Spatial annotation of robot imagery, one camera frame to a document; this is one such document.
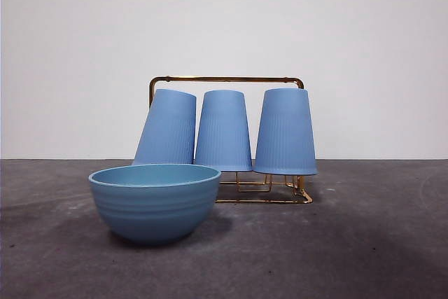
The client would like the blue ceramic bowl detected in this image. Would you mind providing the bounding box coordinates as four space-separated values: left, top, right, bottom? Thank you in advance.
87 163 223 246

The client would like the blue ribbed cup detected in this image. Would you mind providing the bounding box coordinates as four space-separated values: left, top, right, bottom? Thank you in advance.
252 88 319 176
193 90 253 173
132 88 197 167

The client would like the gold wire cup rack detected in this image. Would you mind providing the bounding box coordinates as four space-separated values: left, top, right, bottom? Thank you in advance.
148 74 315 205

